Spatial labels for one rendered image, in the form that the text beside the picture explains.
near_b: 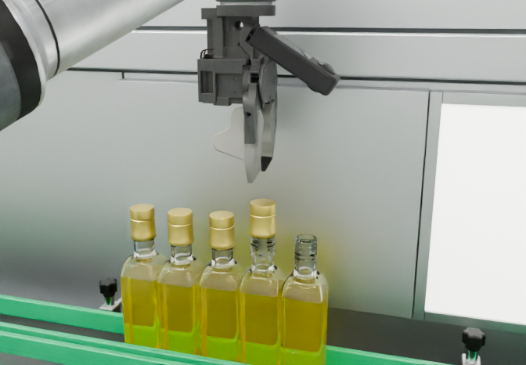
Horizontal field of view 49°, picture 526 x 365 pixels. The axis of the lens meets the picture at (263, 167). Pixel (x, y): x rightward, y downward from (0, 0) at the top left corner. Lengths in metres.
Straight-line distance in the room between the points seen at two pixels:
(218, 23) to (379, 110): 0.26
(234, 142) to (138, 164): 0.28
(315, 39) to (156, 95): 0.26
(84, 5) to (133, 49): 0.57
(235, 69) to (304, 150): 0.21
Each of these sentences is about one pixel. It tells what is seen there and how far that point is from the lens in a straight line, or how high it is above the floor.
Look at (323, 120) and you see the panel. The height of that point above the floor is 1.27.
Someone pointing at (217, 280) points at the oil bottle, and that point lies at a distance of 0.78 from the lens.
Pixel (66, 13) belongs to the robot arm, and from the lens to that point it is 0.35.
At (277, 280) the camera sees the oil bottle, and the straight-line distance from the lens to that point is 0.77.
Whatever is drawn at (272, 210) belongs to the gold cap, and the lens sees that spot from 0.74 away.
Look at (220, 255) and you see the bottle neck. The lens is 0.78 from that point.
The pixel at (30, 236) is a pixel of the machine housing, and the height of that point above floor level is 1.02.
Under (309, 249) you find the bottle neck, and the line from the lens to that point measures 0.74.
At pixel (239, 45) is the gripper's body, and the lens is 0.71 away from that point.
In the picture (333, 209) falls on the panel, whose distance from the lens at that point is 0.86.
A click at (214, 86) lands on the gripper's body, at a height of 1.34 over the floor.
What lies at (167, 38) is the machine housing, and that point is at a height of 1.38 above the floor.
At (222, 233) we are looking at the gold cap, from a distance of 0.77.
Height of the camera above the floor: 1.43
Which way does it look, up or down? 15 degrees down
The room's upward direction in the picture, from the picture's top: straight up
